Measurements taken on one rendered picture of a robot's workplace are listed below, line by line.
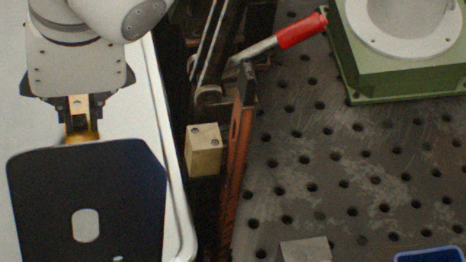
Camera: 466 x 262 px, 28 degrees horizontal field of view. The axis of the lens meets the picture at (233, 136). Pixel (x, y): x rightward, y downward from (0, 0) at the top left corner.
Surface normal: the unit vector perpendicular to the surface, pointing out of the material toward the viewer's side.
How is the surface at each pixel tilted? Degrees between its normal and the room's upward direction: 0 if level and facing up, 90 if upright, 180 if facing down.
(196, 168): 90
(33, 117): 0
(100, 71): 92
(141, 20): 88
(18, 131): 0
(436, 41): 3
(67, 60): 91
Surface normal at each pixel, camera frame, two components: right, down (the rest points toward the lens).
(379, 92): 0.19, 0.80
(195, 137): 0.09, -0.59
